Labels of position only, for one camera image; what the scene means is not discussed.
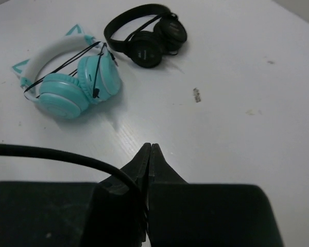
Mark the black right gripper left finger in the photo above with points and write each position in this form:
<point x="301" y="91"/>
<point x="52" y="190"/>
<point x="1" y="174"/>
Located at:
<point x="112" y="212"/>

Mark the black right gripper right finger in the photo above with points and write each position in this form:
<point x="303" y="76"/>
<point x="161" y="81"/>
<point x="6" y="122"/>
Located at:
<point x="184" y="214"/>

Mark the teal and white cat headphones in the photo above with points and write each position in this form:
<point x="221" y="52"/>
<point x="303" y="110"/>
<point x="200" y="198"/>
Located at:
<point x="89" y="77"/>

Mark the black headphones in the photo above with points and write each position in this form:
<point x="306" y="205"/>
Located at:
<point x="163" y="35"/>

